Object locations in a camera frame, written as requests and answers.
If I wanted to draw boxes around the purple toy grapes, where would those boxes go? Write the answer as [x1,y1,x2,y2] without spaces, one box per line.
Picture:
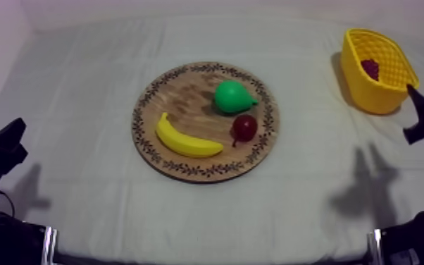
[360,58,380,82]

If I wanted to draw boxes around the yellow plastic basket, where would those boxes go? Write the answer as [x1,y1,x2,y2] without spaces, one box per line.
[340,28,420,115]

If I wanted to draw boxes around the round wooden board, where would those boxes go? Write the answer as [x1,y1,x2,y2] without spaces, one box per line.
[130,61,281,184]

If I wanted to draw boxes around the silver metal bar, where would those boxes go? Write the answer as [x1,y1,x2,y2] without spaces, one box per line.
[367,228,384,265]
[41,226,58,265]

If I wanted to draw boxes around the small red fruit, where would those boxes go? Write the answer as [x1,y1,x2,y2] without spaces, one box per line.
[230,114,258,148]

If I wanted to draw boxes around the yellow toy banana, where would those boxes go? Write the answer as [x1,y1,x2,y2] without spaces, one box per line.
[155,111,225,159]

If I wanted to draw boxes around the green toy pear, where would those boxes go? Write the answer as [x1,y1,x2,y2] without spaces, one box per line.
[213,80,259,114]

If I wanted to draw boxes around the black cable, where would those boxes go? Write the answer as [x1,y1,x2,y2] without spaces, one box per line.
[0,185,16,218]

